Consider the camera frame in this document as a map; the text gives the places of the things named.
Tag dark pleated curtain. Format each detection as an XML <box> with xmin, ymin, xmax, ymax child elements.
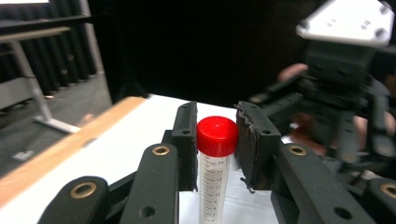
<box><xmin>0</xmin><ymin>6</ymin><xmax>104</xmax><ymax>96</ymax></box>

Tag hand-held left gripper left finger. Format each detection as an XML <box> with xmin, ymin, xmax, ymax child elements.
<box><xmin>171</xmin><ymin>101</ymin><xmax>199</xmax><ymax>191</ymax></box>

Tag black curtain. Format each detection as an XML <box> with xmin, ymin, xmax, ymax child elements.
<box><xmin>88</xmin><ymin>0</ymin><xmax>316</xmax><ymax>108</ymax></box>

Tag white table sheet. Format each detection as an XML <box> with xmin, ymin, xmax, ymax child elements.
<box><xmin>0</xmin><ymin>92</ymin><xmax>281</xmax><ymax>224</ymax></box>

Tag red cap test tube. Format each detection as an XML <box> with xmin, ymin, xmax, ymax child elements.
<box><xmin>195</xmin><ymin>115</ymin><xmax>240</xmax><ymax>224</ymax></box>

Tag white desk frame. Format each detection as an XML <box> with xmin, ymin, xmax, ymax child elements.
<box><xmin>0</xmin><ymin>0</ymin><xmax>106</xmax><ymax>134</ymax></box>

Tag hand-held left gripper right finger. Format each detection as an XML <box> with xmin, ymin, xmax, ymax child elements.
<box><xmin>235</xmin><ymin>101</ymin><xmax>283</xmax><ymax>190</ymax></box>

